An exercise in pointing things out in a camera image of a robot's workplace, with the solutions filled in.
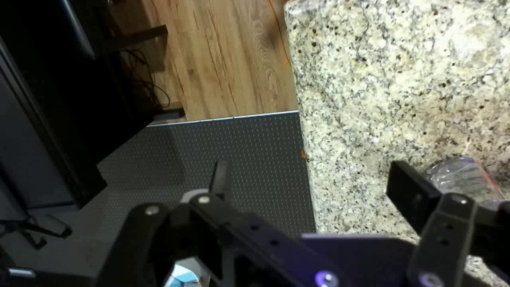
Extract black clamp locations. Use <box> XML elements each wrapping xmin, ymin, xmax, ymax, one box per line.
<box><xmin>0</xmin><ymin>212</ymin><xmax>73</xmax><ymax>252</ymax></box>

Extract thin black floor cable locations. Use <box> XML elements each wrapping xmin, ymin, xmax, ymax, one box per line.
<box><xmin>119</xmin><ymin>46</ymin><xmax>164</xmax><ymax>110</ymax></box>

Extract clear blue-capped water bottle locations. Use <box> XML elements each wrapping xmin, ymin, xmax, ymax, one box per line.
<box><xmin>423</xmin><ymin>154</ymin><xmax>506</xmax><ymax>202</ymax></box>

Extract black cabinet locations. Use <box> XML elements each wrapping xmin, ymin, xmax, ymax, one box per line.
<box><xmin>0</xmin><ymin>0</ymin><xmax>184</xmax><ymax>210</ymax></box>

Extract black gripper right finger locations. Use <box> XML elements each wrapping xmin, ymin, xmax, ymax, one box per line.
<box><xmin>385</xmin><ymin>157</ymin><xmax>510</xmax><ymax>287</ymax></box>

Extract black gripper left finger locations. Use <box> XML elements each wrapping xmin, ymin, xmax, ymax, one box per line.
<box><xmin>94</xmin><ymin>157</ymin><xmax>341</xmax><ymax>287</ymax></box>

